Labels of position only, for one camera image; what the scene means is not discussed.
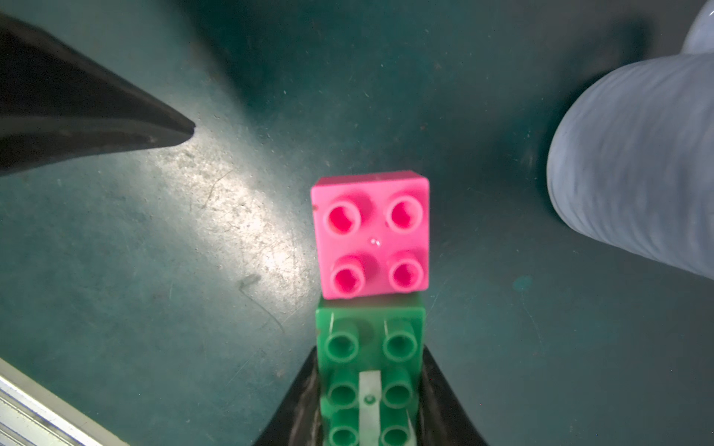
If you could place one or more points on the pink square lego brick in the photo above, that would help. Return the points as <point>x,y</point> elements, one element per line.
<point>372,234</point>

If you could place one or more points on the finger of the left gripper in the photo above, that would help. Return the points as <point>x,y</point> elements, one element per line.
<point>58,105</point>

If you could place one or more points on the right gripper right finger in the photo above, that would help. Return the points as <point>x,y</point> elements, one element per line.
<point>442,420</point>

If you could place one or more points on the green lego brick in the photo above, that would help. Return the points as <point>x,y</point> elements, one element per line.
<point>370,354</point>

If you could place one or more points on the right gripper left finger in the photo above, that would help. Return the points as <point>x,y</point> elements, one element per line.
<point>297,421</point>

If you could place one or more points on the light blue mug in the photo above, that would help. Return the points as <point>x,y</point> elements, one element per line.
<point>631,163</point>

